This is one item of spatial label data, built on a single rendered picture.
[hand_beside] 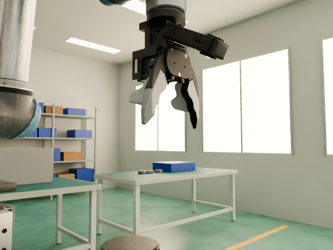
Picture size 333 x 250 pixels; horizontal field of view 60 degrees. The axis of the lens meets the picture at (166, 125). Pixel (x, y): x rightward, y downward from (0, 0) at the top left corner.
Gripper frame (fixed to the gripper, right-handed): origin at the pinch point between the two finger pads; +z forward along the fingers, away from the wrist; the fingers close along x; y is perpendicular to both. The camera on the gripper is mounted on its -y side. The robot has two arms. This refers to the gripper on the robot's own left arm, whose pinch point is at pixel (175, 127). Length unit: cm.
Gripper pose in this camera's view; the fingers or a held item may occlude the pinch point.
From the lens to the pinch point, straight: 49.7
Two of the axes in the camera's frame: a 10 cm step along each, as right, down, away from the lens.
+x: -6.3, -0.5, -7.8
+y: -7.8, 0.4, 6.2
